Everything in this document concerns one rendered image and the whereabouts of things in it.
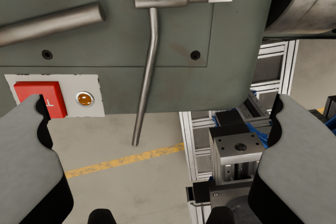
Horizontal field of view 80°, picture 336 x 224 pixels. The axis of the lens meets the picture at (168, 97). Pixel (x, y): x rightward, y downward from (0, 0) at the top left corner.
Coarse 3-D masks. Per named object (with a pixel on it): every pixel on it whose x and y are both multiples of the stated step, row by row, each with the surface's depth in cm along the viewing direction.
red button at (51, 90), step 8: (16, 88) 29; (24, 88) 29; (32, 88) 29; (40, 88) 29; (48, 88) 29; (56, 88) 30; (24, 96) 30; (48, 96) 30; (56, 96) 30; (48, 104) 31; (56, 104) 31; (64, 104) 32; (48, 112) 31; (56, 112) 31; (64, 112) 32
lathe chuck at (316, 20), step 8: (320, 0) 29; (328, 0) 29; (312, 8) 31; (320, 8) 31; (328, 8) 31; (304, 16) 32; (312, 16) 32; (320, 16) 32; (328, 16) 32; (296, 24) 35; (304, 24) 35; (312, 24) 35; (320, 24) 35; (328, 24) 35; (280, 32) 39; (288, 32) 39; (296, 32) 39; (304, 32) 39; (312, 32) 39; (320, 32) 39
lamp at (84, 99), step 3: (78, 96) 31; (81, 96) 31; (84, 96) 31; (87, 96) 31; (78, 99) 31; (81, 99) 31; (84, 99) 31; (87, 99) 31; (90, 99) 31; (81, 102) 32; (84, 102) 32; (87, 102) 32; (90, 102) 32
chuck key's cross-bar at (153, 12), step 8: (152, 8) 24; (152, 16) 24; (152, 24) 25; (152, 32) 25; (152, 40) 26; (152, 48) 26; (152, 56) 27; (152, 64) 28; (144, 72) 28; (144, 80) 29; (144, 88) 30; (144, 96) 30; (144, 104) 31; (136, 120) 33; (136, 128) 33; (136, 136) 34; (136, 144) 35
